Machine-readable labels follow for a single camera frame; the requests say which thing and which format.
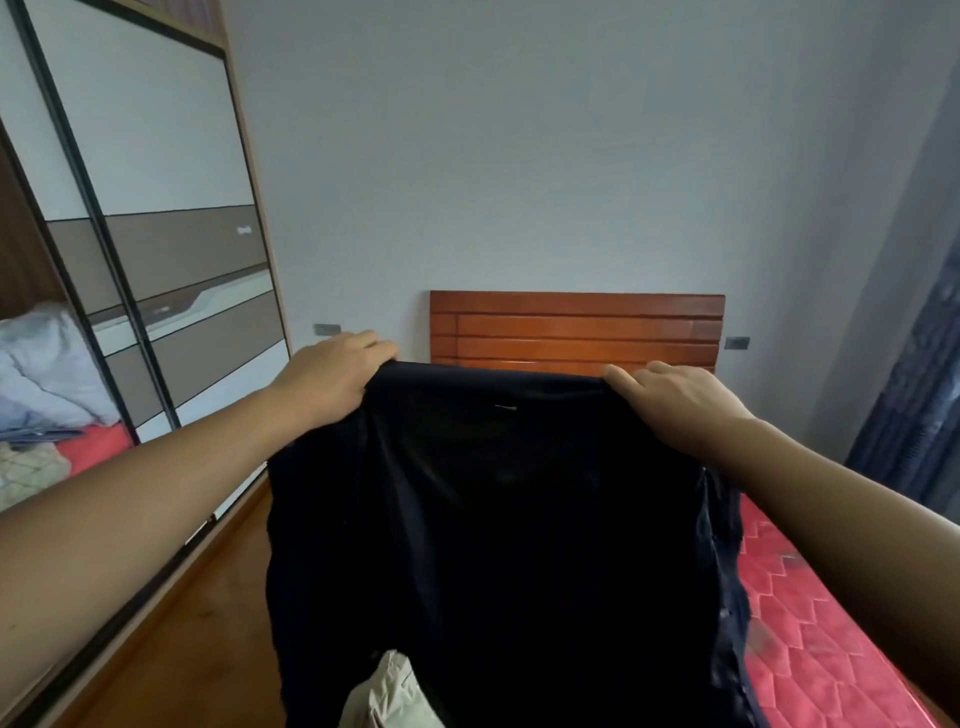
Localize wooden wardrobe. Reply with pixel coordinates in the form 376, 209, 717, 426
0, 0, 295, 728

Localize person's right hand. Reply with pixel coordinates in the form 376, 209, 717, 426
602, 359, 759, 463

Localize person's left hand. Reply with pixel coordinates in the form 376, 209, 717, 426
266, 329, 400, 433

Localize white quilt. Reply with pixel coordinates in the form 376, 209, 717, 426
0, 302, 123, 445

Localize red quilted mattress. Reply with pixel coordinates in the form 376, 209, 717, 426
731, 491, 939, 728

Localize person's right forearm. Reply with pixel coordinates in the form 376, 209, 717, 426
708, 416, 960, 706

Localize beige shirt clothes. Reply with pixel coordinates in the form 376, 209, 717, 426
338, 649, 444, 728

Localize navy blue jacket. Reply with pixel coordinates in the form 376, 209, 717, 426
266, 361, 770, 728

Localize red cloth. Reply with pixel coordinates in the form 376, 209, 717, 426
53, 422, 138, 479

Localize blue curtain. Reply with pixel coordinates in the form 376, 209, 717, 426
845, 224, 960, 526

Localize person's left forearm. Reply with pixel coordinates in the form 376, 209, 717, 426
0, 386, 301, 706

